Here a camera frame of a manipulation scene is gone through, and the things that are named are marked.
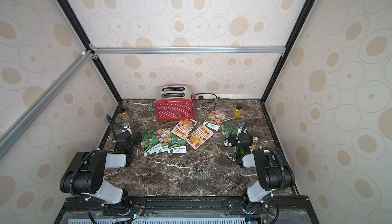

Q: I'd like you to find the horizontal aluminium rail back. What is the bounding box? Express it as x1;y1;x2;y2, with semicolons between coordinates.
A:
89;45;286;56

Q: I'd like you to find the black toaster power cable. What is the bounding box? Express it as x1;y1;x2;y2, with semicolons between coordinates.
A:
194;93;221;113

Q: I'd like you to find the flower seed packet back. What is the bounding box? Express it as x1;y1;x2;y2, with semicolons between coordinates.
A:
203;111;227;131

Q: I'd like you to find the pink striped seed packet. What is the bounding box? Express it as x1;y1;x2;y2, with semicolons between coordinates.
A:
171;119;197;140

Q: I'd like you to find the black base frame front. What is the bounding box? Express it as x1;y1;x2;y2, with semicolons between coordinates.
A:
55;196;319;224

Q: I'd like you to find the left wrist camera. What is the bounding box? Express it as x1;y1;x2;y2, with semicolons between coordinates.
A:
121;122;132;135

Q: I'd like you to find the red polka dot toaster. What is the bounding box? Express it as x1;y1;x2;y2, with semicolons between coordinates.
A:
155;85;196;121

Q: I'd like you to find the diagonal aluminium rail left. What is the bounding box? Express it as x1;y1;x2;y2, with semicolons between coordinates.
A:
1;50;93;158

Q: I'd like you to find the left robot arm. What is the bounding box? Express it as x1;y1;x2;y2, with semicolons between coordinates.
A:
59;131;142;208

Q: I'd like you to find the yellow turmeric powder bottle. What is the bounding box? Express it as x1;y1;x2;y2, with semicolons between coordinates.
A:
234;104;243;118

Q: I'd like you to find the flower seed packet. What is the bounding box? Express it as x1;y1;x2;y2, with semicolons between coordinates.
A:
157;128;171;153
249;136;258;151
203;111;227;131

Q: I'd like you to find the orange striped seed packet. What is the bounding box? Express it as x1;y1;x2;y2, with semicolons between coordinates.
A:
186;125;214;149

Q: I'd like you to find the brown spice bottle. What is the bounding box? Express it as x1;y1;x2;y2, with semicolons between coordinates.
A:
119;107;131;122

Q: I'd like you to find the green gourd packet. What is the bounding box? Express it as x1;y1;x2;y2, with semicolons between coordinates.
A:
221;124;243;147
141;130;162;157
167;133;187;153

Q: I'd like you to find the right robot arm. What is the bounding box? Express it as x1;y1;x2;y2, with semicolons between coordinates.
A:
228;132;295;207

